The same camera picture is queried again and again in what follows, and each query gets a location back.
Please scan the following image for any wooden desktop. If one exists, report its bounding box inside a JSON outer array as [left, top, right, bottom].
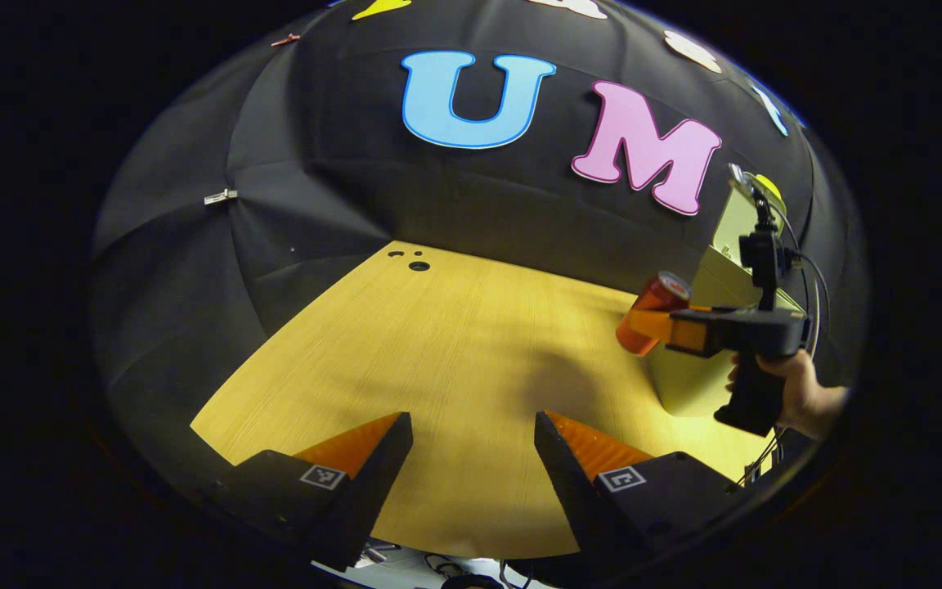
[[191, 240, 783, 561]]

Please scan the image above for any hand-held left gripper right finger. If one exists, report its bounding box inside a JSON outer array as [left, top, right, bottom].
[[534, 411, 746, 573]]

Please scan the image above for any pale green desktop garbage bin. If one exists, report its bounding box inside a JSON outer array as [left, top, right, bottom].
[[647, 176, 807, 418]]

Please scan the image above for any black backdrop cloth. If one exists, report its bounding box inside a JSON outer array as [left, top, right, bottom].
[[88, 0, 868, 492]]

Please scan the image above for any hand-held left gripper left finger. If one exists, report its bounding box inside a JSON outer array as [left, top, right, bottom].
[[209, 411, 415, 572]]

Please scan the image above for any red pop can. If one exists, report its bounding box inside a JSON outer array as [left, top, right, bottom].
[[616, 272, 693, 357]]

